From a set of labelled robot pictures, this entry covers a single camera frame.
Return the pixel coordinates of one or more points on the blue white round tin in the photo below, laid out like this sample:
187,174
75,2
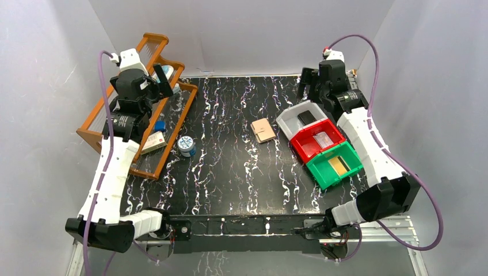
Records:
186,146

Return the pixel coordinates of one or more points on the red plastic bin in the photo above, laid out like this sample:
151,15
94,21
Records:
306,146

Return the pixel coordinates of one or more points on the wooden three-tier shelf rack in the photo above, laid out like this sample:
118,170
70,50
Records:
172,111

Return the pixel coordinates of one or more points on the white red small box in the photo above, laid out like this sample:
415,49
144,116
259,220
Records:
154,142

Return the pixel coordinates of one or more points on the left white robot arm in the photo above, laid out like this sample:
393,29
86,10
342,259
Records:
99,223

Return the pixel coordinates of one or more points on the silver card in red bin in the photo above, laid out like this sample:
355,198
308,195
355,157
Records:
323,139

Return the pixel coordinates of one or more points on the gold card in green bin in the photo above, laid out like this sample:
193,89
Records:
339,165

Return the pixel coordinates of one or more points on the white plastic bin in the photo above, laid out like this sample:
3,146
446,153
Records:
297,117

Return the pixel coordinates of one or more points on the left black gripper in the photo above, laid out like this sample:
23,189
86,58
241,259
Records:
160,88

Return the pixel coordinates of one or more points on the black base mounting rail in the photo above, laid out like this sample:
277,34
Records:
257,233

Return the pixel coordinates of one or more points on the black card in white bin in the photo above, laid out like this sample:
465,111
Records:
306,117

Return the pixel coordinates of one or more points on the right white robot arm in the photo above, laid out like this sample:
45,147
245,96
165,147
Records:
391,189

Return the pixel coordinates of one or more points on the green plastic bin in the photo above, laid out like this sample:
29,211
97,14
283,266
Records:
330,167

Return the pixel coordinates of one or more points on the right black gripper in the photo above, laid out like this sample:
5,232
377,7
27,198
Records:
307,79

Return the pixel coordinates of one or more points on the beige leather card holder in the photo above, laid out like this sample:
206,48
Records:
262,130

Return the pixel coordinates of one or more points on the blue bottle cap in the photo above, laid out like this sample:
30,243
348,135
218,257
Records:
160,126

